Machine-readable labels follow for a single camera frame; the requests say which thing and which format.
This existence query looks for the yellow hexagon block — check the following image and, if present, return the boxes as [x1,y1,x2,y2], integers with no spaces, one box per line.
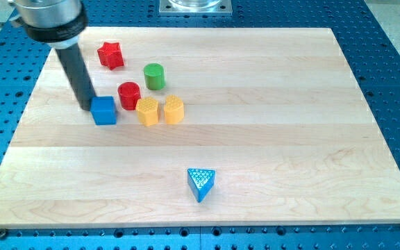
[135,97,159,126]

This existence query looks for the blue triangle block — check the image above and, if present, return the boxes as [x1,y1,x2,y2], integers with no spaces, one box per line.
[187,168,215,203]

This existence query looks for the red cylinder block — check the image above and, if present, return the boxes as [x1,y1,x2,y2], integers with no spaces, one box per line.
[117,82,141,110]

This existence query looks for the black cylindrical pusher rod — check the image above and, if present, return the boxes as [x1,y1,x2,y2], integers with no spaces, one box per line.
[56,44,96,111]

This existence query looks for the yellow heart block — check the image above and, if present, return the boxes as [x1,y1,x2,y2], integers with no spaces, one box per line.
[163,95,185,124]

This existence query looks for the blue perforated table plate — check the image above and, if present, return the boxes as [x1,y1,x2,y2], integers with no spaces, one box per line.
[0,1,400,249]

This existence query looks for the wooden board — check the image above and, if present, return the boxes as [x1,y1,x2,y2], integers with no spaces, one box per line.
[0,27,400,228]

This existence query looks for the green cylinder block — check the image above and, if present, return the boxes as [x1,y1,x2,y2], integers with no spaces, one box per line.
[143,63,165,90]

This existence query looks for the red star block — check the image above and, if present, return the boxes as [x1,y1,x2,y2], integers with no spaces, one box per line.
[97,42,125,70]

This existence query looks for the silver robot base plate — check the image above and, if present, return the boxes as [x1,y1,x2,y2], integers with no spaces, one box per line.
[158,0,233,16]

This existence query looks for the blue cube block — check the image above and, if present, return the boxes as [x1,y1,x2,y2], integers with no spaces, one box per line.
[90,96,117,126]

